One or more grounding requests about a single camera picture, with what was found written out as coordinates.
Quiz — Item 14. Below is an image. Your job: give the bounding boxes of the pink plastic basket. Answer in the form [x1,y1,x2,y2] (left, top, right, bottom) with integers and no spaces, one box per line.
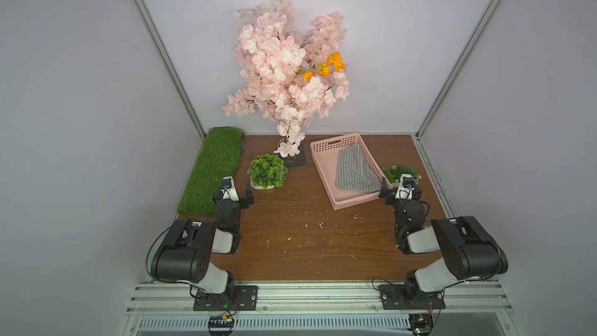
[310,133,386,210]

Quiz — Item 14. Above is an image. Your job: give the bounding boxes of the controller board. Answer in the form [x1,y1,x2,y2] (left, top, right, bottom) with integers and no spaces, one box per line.
[408,314,434,336]
[208,315,236,336]

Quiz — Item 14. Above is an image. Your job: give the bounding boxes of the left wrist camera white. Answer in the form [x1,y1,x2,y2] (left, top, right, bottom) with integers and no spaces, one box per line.
[220,177,239,202]

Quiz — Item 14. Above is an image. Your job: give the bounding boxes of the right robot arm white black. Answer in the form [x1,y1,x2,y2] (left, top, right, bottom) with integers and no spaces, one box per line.
[379,179,508,309]

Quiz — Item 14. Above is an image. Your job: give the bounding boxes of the small succulent planter white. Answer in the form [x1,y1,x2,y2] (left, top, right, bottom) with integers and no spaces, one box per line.
[382,165,422,184]

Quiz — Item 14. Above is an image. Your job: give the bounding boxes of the aluminium front rail frame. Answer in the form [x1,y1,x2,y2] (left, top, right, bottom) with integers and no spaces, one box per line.
[118,278,525,335]

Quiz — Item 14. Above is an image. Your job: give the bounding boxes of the pink blossom artificial tree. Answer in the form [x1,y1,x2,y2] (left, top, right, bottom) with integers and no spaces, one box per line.
[223,0,350,166]

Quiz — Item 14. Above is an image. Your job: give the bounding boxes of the right controller board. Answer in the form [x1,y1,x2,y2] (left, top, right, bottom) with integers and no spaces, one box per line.
[408,314,434,336]

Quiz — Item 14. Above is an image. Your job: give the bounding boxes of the green artificial grass mat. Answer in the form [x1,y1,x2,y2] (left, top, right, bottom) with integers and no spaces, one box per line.
[177,127,244,217]

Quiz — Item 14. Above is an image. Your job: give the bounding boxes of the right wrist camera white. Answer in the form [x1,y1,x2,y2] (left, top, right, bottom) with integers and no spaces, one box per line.
[396,174,417,200]

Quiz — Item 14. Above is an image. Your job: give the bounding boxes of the left controller board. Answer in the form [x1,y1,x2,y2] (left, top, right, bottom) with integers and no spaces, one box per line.
[208,315,236,336]

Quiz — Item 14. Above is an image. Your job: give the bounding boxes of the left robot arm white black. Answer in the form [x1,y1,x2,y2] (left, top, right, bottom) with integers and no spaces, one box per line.
[146,188,254,300]

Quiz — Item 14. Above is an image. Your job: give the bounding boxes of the grey striped dishcloth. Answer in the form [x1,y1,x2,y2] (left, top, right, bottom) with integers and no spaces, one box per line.
[335,144,381,194]

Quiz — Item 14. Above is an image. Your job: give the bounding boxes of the round green potted plant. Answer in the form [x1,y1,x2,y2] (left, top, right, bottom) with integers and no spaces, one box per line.
[247,154,288,190]

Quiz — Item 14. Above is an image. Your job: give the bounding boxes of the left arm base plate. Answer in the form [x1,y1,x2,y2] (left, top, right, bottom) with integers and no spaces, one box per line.
[193,285,259,311]

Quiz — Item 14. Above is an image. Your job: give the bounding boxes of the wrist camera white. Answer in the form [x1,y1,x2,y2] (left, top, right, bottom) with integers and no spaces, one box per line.
[220,177,239,202]
[396,174,417,200]

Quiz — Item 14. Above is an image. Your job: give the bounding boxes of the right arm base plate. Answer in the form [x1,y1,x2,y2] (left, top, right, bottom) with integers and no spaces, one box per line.
[377,284,446,310]

